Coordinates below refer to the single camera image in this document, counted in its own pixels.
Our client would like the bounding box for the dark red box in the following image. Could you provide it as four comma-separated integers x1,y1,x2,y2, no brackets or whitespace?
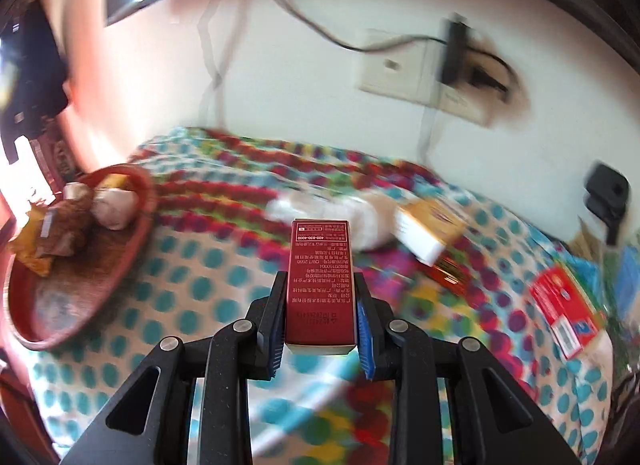
285,219,358,357

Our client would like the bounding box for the black adapter input cable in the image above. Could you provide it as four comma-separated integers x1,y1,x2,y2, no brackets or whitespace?
267,0,448,52

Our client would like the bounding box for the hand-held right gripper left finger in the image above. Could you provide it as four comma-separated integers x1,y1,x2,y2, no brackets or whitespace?
60,270,290,465

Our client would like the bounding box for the dark hanging clothing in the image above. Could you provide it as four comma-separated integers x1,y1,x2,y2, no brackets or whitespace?
0,5,71,161

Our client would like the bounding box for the red foil candy wrapper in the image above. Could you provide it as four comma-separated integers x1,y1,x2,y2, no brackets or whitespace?
422,252,471,298

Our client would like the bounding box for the large white sock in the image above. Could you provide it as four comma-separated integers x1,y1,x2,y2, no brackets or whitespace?
94,188,140,231

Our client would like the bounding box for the yellow snack packet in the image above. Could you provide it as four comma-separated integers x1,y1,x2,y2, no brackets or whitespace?
9,195,61,277

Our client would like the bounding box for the black power adapter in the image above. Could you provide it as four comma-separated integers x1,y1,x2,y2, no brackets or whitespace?
437,15,471,86

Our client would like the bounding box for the clear bag green print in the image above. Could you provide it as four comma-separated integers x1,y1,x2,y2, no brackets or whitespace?
575,218,640,326

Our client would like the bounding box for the round red tray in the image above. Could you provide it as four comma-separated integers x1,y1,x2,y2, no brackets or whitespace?
2,164,158,351

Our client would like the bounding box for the red medicine box green side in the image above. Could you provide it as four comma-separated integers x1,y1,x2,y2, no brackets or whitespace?
529,265,607,361

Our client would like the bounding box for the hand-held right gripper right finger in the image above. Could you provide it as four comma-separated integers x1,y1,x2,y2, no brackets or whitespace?
353,272,576,465

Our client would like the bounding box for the black clamp mount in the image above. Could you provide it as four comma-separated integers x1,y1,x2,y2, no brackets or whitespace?
584,161,630,246

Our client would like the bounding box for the black plug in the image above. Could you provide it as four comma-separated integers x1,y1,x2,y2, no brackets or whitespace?
469,64,512,102

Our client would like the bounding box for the polka dot cloth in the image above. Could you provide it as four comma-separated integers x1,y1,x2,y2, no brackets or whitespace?
25,125,616,465

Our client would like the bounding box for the brown snack packet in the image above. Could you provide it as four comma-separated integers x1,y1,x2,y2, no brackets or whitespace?
37,198,96,256

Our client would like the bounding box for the plain yellow box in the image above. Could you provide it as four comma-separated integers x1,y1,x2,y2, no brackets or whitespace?
394,196,468,267

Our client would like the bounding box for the white plastic bag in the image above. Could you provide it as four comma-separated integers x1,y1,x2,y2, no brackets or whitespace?
267,190,398,252

